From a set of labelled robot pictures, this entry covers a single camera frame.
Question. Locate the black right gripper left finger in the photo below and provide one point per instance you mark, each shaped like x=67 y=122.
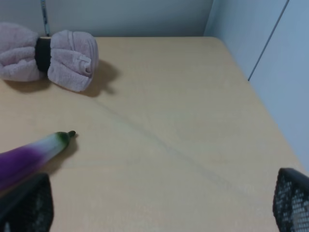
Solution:
x=28 y=207

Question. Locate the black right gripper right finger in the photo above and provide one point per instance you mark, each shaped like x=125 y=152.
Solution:
x=291 y=201

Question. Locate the purple toy eggplant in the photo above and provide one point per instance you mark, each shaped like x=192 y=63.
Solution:
x=18 y=163

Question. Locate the pink rolled towel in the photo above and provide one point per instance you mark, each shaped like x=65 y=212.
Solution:
x=68 y=58

